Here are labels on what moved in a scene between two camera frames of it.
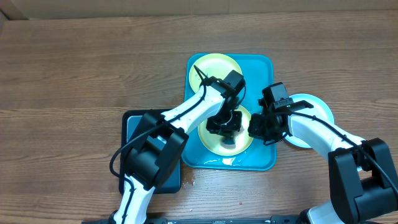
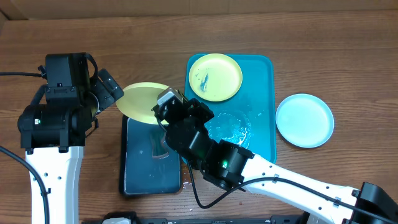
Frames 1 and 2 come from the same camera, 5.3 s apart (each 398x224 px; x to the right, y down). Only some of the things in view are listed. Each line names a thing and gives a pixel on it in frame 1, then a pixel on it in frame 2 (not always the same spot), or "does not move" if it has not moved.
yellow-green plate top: (215, 65) does not move
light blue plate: (319, 111) does not move
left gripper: (230, 130) -> (107, 98)
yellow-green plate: (227, 145) -> (137, 101)
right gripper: (258, 133) -> (201, 108)
